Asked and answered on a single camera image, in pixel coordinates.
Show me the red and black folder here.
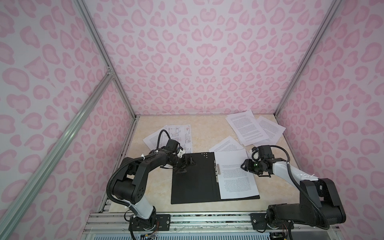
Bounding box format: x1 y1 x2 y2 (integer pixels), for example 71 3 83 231
171 152 260 205

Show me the technical drawing sheet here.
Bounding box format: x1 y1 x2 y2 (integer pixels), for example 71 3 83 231
164 125 193 154

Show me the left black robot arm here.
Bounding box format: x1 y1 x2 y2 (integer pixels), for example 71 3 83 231
106 144 196 231

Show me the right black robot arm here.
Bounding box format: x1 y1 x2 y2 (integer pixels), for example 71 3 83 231
241 145 347 231

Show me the lower left paper sheet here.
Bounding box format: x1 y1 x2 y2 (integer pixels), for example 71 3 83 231
143 129 169 150

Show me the text sheet right corner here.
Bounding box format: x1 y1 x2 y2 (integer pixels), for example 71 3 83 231
254 117 286 147

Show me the large text sheet far right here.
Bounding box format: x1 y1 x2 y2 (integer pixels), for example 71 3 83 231
226 111 269 147

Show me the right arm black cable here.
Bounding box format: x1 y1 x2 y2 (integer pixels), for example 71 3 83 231
268 144 331 230

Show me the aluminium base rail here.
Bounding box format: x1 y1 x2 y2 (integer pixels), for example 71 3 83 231
81 212 343 240

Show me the aluminium frame post left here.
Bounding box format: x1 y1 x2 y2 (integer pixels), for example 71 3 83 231
73 0 137 120

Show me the aluminium frame post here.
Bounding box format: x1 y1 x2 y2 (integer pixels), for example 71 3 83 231
274 0 344 119
73 0 137 120

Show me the aluminium frame post right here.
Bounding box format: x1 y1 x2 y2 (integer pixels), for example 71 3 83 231
274 0 344 119

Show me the aluminium frame strut left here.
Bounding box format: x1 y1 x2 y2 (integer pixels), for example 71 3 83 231
0 70 115 238

